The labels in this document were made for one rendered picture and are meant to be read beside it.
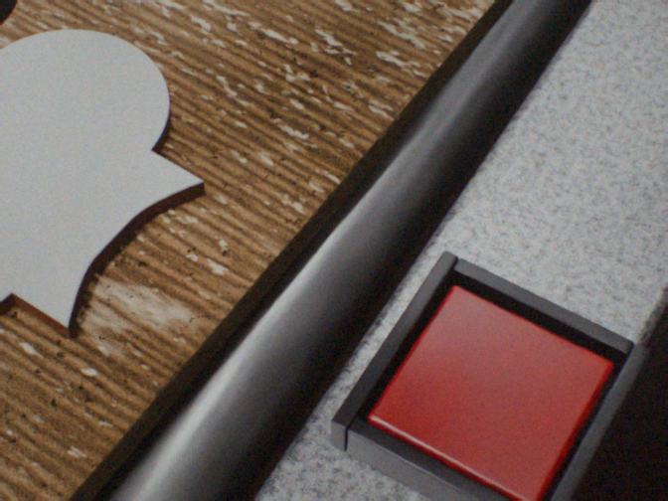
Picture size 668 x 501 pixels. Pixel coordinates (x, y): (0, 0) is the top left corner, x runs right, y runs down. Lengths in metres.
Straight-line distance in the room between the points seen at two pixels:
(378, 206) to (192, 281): 0.08
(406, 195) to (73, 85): 0.12
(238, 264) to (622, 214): 0.14
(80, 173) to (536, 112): 0.17
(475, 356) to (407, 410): 0.03
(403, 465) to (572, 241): 0.11
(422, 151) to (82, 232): 0.13
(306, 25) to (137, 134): 0.08
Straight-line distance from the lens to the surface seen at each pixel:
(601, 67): 0.54
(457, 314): 0.45
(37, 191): 0.46
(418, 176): 0.50
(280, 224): 0.46
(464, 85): 0.52
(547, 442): 0.43
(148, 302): 0.44
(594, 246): 0.49
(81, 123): 0.48
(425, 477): 0.42
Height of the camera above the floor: 1.31
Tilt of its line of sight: 56 degrees down
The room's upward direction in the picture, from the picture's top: 1 degrees clockwise
